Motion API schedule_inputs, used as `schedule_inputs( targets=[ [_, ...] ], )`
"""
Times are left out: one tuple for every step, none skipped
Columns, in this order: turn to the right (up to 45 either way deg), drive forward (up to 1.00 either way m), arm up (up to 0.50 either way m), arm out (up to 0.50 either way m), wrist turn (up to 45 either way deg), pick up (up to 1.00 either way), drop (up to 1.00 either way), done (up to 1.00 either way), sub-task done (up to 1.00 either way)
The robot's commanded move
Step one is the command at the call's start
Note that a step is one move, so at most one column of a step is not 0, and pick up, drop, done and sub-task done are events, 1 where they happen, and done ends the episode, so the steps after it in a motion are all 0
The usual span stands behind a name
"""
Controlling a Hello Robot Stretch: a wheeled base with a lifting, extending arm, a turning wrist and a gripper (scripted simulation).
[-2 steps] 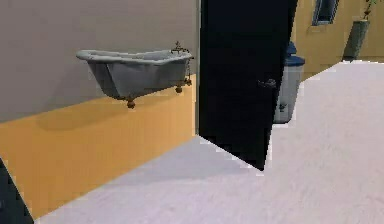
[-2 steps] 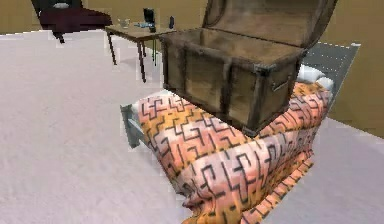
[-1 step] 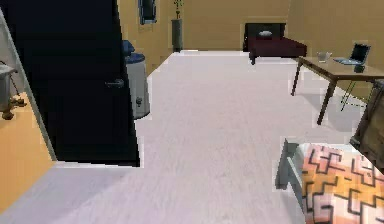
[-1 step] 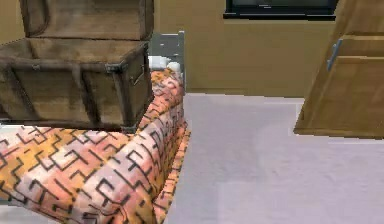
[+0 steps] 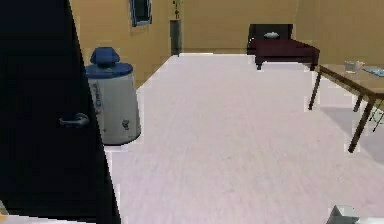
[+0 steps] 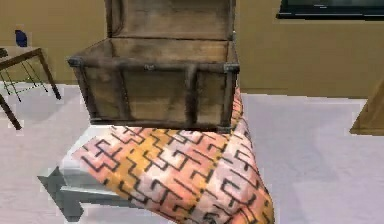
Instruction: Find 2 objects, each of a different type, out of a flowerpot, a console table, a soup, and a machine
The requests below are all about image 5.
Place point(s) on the brown wooden table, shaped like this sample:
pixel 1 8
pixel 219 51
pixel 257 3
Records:
pixel 361 85

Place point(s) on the black room door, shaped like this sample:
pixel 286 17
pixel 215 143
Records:
pixel 40 100

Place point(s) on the blue framed window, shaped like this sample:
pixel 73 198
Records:
pixel 141 11

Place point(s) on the pale blue cloth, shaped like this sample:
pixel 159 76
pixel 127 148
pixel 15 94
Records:
pixel 375 71

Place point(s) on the grey box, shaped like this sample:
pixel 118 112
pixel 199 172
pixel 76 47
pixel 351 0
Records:
pixel 343 215

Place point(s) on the white bin with blue lid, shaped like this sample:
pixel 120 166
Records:
pixel 115 96

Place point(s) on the tall grey flowerpot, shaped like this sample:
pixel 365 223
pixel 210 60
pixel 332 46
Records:
pixel 175 36

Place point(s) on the green house plant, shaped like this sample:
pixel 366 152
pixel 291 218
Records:
pixel 177 8

